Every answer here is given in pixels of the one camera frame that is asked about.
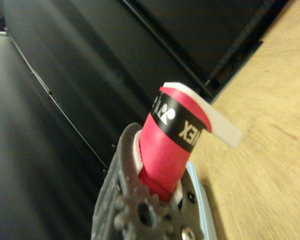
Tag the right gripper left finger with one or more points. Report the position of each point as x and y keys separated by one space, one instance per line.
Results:
x=120 y=200

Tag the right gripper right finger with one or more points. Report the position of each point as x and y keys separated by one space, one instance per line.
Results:
x=190 y=212

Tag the blue litter tray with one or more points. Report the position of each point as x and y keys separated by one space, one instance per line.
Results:
x=202 y=200

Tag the black curtain stand pole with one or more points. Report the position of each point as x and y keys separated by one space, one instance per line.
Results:
x=165 y=43
x=50 y=93

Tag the black curtain stand foot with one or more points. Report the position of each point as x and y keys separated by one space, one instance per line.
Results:
x=230 y=72

